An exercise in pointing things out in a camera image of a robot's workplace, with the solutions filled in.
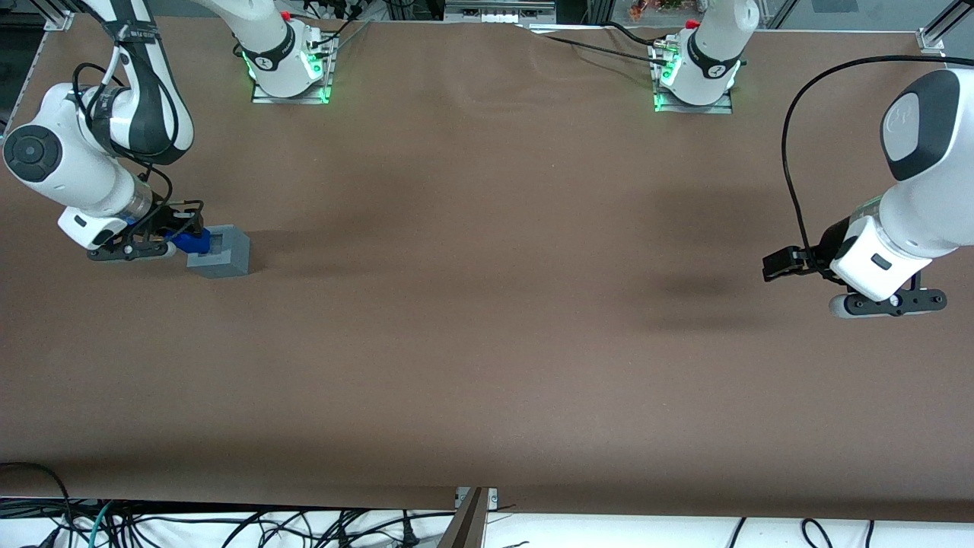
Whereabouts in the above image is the gray square base block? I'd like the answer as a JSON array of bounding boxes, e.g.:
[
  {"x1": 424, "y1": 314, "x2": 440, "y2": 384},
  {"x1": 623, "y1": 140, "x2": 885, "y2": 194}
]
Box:
[{"x1": 186, "y1": 225, "x2": 252, "y2": 279}]

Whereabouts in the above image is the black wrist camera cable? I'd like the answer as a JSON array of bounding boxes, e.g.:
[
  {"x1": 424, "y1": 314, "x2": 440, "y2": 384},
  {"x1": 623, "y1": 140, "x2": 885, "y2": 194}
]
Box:
[
  {"x1": 781, "y1": 55, "x2": 974, "y2": 256},
  {"x1": 72, "y1": 23, "x2": 206, "y2": 229}
]

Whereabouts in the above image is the black arm base cable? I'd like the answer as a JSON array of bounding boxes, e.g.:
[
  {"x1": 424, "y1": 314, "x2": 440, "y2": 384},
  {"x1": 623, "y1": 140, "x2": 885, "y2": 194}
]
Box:
[{"x1": 308, "y1": 0, "x2": 374, "y2": 46}]

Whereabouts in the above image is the black cable on sheet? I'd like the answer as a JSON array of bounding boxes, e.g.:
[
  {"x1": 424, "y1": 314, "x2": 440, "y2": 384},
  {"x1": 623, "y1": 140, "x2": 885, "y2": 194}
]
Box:
[
  {"x1": 533, "y1": 32, "x2": 674, "y2": 65},
  {"x1": 605, "y1": 21, "x2": 670, "y2": 46}
]

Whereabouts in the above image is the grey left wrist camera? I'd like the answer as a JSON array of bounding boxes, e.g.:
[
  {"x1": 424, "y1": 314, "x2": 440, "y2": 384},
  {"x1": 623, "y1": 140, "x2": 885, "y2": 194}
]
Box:
[{"x1": 829, "y1": 288, "x2": 948, "y2": 319}]

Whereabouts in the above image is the dark table support post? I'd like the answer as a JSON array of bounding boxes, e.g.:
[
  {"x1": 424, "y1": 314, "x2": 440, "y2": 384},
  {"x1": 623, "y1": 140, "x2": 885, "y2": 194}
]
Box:
[{"x1": 436, "y1": 487, "x2": 489, "y2": 548}]

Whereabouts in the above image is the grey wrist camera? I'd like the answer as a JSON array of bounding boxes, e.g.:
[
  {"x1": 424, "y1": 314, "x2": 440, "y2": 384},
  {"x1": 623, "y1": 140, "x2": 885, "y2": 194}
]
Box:
[
  {"x1": 829, "y1": 288, "x2": 948, "y2": 319},
  {"x1": 86, "y1": 240, "x2": 177, "y2": 263}
]

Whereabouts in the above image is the aluminium frame corner bracket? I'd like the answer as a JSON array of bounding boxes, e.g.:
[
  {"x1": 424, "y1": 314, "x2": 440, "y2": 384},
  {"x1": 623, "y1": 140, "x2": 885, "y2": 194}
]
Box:
[
  {"x1": 42, "y1": 0, "x2": 77, "y2": 31},
  {"x1": 917, "y1": 0, "x2": 974, "y2": 56}
]

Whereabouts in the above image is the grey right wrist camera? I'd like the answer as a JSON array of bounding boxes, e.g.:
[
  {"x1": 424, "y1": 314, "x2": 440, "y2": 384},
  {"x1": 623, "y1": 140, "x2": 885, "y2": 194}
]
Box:
[{"x1": 86, "y1": 240, "x2": 177, "y2": 263}]

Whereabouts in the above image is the small blue plastic part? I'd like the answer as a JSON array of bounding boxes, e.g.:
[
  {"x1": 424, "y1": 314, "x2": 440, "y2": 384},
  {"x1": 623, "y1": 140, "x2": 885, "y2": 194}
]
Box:
[{"x1": 169, "y1": 228, "x2": 212, "y2": 256}]

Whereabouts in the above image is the brown table cover sheet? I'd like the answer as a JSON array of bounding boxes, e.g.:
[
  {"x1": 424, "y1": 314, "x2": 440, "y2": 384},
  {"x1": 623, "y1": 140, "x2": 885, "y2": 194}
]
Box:
[{"x1": 0, "y1": 14, "x2": 974, "y2": 522}]

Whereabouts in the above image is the grey equipment box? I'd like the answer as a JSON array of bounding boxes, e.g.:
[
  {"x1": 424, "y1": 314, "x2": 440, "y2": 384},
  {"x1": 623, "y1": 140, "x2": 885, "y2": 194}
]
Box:
[{"x1": 444, "y1": 0, "x2": 558, "y2": 24}]

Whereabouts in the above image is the teal floor cable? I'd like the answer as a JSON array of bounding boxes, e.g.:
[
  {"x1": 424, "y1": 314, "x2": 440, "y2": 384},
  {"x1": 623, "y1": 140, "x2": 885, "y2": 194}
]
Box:
[{"x1": 88, "y1": 501, "x2": 115, "y2": 548}]

